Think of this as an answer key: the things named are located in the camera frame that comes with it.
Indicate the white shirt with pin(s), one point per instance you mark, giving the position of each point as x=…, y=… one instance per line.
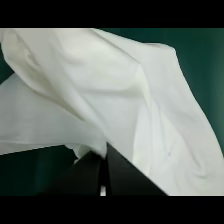
x=110, y=90

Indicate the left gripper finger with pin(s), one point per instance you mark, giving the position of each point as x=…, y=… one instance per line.
x=83, y=176

